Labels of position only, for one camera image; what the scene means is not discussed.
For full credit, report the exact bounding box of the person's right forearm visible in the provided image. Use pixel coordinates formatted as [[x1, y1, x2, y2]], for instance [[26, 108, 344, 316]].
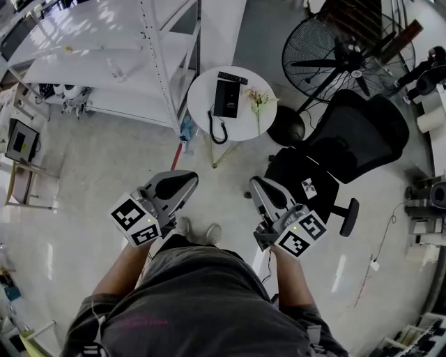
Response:
[[272, 245, 314, 310]]

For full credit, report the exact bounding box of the black standing floor fan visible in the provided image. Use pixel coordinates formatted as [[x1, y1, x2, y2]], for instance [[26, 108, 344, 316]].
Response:
[[266, 9, 417, 147]]

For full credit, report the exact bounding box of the black mesh office chair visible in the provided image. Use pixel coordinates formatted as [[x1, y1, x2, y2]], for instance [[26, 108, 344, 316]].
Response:
[[263, 88, 410, 239]]

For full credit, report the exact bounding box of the wooden stool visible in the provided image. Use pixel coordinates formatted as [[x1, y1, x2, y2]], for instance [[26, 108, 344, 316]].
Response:
[[3, 158, 61, 212]]

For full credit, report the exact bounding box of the grey equipment stack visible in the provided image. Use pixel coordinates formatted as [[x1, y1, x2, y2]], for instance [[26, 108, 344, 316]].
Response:
[[403, 173, 446, 238]]

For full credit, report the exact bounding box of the black telephone base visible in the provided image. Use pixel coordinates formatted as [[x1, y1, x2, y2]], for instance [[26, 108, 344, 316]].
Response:
[[213, 79, 241, 119]]

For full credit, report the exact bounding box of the person's left grey shoe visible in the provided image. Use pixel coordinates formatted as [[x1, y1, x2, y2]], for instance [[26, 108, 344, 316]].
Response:
[[175, 217, 191, 242]]

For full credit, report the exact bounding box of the black remote control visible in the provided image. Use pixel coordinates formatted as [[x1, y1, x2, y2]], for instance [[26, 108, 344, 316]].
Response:
[[217, 70, 249, 86]]

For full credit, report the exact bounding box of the person's right grey shoe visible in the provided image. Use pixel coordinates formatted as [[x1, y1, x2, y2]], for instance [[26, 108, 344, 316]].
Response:
[[205, 223, 223, 246]]

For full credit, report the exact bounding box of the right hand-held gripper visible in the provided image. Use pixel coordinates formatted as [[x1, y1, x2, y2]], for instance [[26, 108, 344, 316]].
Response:
[[248, 175, 329, 259]]

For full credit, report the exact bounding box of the white patterned tag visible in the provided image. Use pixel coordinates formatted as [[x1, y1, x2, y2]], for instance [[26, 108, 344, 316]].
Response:
[[300, 177, 319, 200]]

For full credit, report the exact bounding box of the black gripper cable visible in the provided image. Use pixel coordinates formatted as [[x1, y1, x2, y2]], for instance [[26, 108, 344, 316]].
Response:
[[261, 248, 277, 284]]

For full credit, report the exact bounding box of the white metal shelving rack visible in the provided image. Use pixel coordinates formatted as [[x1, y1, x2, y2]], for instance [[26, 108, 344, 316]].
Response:
[[6, 0, 203, 137]]

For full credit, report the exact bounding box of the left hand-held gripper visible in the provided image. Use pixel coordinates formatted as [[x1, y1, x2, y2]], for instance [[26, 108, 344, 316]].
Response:
[[110, 169, 200, 248]]

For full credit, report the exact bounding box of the round white side table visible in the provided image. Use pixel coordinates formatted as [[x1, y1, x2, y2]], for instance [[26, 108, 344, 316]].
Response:
[[186, 66, 279, 169]]

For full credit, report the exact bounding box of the person's grey shoe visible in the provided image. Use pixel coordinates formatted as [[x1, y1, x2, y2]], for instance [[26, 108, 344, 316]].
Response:
[[175, 217, 191, 242], [205, 223, 223, 246]]

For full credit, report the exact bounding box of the person's dark grey shirt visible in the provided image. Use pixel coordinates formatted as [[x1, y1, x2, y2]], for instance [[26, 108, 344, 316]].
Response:
[[61, 234, 350, 357]]

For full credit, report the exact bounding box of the artificial pink flower stem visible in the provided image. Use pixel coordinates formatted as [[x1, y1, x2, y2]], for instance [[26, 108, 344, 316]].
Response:
[[243, 86, 279, 137]]

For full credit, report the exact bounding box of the small grey monitor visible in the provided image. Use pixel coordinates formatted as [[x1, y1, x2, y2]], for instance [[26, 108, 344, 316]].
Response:
[[4, 118, 40, 163]]

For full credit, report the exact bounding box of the black telephone handset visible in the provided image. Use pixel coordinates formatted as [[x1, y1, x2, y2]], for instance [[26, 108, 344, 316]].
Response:
[[213, 79, 226, 118]]

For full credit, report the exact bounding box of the black coiled telephone cord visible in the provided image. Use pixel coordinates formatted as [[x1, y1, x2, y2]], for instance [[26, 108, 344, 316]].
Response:
[[207, 109, 229, 145]]

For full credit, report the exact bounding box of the white paper roll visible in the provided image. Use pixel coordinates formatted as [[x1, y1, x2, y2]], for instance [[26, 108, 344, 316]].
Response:
[[416, 105, 444, 135]]

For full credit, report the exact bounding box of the red-handled mop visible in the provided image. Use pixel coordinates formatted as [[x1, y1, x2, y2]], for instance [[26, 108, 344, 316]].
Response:
[[170, 114, 197, 172]]

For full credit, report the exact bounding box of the person's left forearm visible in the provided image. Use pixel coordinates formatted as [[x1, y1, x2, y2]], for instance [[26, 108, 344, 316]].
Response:
[[91, 241, 155, 298]]

